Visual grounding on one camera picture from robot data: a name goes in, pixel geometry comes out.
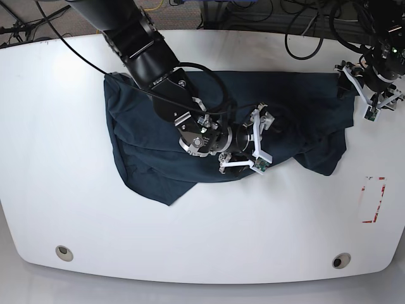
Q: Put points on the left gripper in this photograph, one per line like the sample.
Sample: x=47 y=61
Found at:
x=374 y=89

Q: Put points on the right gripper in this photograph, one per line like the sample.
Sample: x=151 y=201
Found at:
x=245 y=146

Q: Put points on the dark navy T-shirt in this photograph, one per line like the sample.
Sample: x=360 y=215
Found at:
x=309 y=126

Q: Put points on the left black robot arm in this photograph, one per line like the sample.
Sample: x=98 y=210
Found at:
x=381 y=64

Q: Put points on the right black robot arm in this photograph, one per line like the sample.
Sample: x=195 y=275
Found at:
x=131 y=34

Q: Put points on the red tape rectangle marking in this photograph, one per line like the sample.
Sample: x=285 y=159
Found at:
x=371 y=198

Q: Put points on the black tripod stand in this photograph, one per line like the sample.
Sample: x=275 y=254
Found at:
x=21 y=31

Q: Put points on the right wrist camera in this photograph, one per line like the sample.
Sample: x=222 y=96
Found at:
x=260 y=165

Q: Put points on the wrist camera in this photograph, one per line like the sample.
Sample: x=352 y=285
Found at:
x=371 y=114
x=260 y=165

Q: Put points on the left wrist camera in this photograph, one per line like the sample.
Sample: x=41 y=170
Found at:
x=371 y=114

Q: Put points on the right table cable grommet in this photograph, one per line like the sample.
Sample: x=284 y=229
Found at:
x=341 y=261

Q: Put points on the table cable grommet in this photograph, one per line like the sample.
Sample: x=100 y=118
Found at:
x=64 y=253
x=341 y=261

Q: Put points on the left table cable grommet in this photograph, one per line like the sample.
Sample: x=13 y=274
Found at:
x=64 y=253

